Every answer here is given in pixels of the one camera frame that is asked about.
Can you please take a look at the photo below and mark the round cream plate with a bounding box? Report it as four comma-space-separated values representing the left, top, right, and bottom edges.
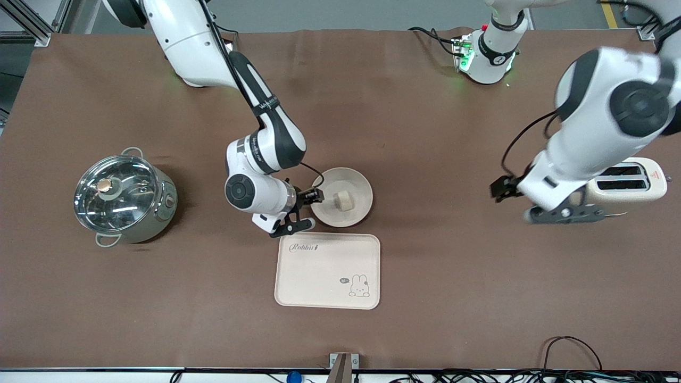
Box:
310, 167, 373, 228

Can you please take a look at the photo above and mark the cream rabbit print tray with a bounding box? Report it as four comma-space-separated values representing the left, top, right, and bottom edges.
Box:
274, 232, 381, 310

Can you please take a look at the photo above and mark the brown table mat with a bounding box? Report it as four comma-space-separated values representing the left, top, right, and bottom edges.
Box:
0, 27, 681, 371

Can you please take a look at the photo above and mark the cream two-slot toaster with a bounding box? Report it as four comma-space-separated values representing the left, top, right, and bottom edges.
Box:
570, 157, 672, 218

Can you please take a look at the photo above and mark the grey-green electric cooking pot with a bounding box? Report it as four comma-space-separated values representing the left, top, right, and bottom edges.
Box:
74, 147, 179, 248

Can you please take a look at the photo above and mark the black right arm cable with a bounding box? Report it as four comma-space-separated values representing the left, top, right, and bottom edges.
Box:
198, 0, 325, 188

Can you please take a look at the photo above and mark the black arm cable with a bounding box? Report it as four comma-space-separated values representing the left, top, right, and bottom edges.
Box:
198, 0, 325, 188
502, 109, 560, 179

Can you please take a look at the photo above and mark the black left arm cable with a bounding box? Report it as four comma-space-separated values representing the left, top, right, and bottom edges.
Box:
502, 109, 560, 179

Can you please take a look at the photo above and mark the looping black floor cable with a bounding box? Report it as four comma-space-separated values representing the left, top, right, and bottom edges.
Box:
542, 336, 604, 374

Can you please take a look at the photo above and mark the black left base cable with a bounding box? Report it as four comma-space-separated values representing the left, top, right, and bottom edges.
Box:
408, 26, 464, 57

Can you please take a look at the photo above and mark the black base cable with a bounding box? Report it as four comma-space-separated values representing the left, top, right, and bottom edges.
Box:
408, 26, 464, 57
215, 24, 239, 54

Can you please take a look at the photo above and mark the metal table edge bracket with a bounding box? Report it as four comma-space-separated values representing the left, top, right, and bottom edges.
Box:
329, 353, 359, 383

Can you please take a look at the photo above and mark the black cable bundle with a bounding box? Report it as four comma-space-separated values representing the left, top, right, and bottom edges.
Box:
388, 369, 681, 383

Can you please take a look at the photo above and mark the black right base cable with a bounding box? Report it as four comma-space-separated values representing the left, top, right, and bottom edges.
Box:
215, 24, 239, 54

